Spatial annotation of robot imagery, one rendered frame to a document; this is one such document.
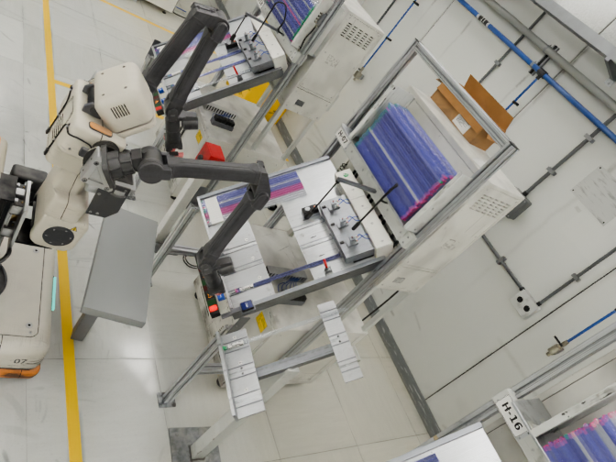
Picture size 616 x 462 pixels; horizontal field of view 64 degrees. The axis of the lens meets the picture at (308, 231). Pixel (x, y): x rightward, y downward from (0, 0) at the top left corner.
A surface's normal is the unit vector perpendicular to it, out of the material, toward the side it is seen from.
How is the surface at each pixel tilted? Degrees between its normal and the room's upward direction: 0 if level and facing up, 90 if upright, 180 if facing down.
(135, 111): 90
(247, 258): 42
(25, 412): 0
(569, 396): 90
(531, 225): 90
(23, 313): 0
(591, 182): 90
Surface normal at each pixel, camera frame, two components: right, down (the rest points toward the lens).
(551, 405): -0.74, -0.17
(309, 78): 0.34, 0.74
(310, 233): -0.07, -0.59
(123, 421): 0.58, -0.65
